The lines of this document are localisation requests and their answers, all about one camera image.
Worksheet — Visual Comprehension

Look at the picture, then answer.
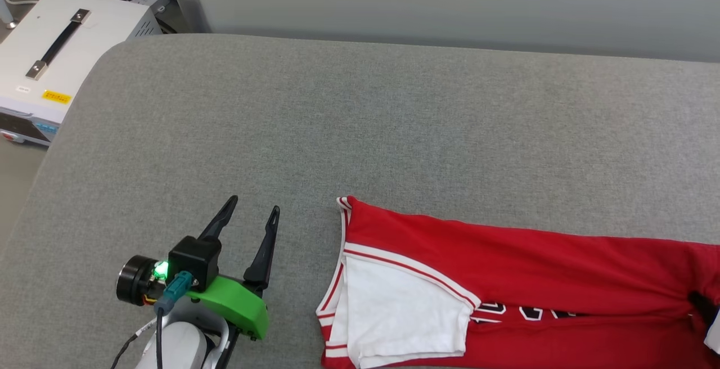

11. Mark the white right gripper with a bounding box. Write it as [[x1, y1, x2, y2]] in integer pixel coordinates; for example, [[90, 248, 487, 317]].
[[688, 291, 720, 356]]

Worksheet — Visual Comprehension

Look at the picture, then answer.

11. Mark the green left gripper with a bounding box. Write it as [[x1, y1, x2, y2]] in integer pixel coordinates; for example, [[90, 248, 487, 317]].
[[188, 195, 281, 341]]

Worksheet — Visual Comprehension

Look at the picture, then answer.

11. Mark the red and white jersey garment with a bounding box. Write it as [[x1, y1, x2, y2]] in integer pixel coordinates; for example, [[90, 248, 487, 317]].
[[316, 195, 720, 369]]

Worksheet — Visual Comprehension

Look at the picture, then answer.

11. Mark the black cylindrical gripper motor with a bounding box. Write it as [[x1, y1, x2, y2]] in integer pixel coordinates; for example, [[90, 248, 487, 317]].
[[116, 254, 159, 307]]

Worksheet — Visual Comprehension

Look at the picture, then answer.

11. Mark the white equipment box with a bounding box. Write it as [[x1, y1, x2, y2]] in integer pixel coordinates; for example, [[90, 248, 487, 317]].
[[0, 0, 163, 148]]

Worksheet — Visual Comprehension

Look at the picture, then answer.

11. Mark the black cable with blue connector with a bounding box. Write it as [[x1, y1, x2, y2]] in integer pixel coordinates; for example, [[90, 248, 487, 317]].
[[153, 271, 195, 369]]

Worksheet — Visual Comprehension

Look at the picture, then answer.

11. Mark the thin black and white cable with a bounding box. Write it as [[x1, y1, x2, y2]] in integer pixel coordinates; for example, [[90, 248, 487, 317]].
[[110, 317, 158, 369]]

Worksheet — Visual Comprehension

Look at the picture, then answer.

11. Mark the black strap handle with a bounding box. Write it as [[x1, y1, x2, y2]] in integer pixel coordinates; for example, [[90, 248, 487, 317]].
[[25, 8, 92, 81]]

